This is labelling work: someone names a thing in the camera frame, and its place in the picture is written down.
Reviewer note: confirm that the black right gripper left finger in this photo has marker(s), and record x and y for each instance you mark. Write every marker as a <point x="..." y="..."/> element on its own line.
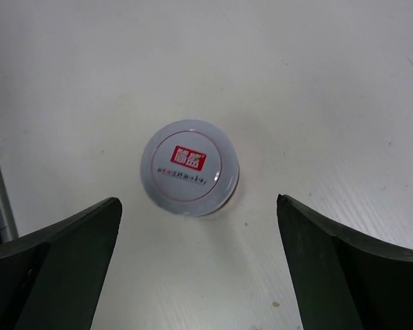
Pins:
<point x="52" y="278"/>

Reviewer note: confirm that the white-lid spice jar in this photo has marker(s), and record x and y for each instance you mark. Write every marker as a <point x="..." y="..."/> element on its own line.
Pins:
<point x="190" y="167"/>

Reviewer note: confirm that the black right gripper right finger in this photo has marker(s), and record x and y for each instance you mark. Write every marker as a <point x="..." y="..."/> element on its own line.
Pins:
<point x="343" y="278"/>

